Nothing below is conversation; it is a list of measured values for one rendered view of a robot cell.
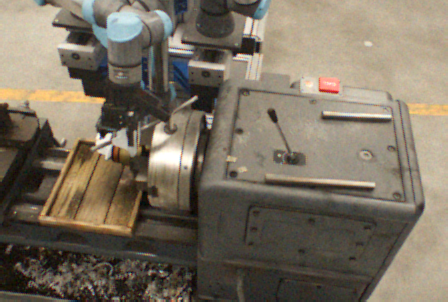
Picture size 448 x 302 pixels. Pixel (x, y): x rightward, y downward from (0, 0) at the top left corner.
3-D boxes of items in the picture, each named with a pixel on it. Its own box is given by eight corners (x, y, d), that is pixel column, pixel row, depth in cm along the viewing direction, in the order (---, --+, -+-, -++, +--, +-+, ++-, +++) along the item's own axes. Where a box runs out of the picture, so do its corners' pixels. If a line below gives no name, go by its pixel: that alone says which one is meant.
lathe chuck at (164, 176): (197, 146, 172) (195, 89, 147) (180, 226, 154) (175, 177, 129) (173, 143, 173) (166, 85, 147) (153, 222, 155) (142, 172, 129)
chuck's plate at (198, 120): (207, 147, 172) (206, 90, 147) (191, 227, 154) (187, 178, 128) (197, 146, 172) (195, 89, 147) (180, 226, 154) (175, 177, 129)
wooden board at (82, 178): (157, 153, 179) (156, 146, 176) (132, 237, 155) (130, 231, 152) (79, 143, 181) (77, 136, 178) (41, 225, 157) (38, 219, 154)
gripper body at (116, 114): (111, 115, 123) (109, 71, 117) (144, 119, 122) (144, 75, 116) (101, 129, 116) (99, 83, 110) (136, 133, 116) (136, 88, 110)
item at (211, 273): (328, 271, 244) (374, 165, 180) (330, 372, 212) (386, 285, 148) (212, 254, 247) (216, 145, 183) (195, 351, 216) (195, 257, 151)
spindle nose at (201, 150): (213, 152, 165) (213, 115, 148) (203, 207, 153) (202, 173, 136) (204, 151, 165) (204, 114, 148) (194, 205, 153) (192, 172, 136)
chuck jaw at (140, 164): (167, 157, 147) (157, 185, 138) (167, 169, 150) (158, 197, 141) (131, 153, 147) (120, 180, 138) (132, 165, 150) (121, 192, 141)
